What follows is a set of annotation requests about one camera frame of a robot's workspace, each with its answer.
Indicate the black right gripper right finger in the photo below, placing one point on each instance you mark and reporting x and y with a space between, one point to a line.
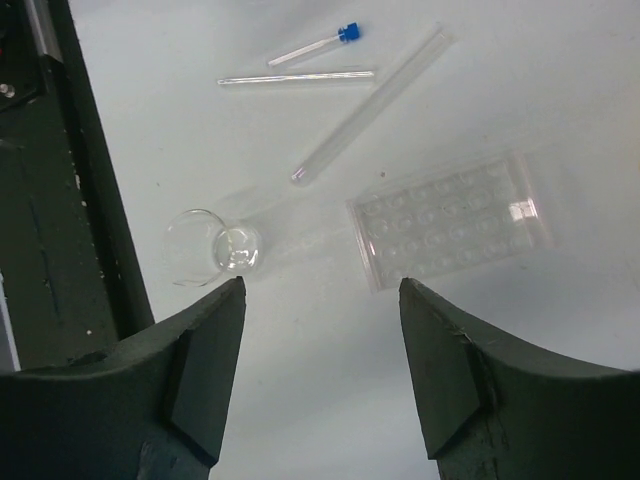
493 406

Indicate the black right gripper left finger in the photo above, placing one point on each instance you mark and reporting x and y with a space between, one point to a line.
152 406

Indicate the blue capped test tube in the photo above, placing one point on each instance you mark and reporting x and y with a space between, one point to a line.
343 36

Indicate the small clear glass beaker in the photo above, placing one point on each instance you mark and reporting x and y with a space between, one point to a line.
199 247

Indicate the clear plastic well plate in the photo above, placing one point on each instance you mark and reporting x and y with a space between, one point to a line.
448 219

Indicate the thin clear test tube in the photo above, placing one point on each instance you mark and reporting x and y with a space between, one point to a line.
299 78

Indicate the large clear test tube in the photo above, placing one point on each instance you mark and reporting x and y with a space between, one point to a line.
381 97

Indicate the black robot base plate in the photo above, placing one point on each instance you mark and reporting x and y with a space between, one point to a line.
70 278

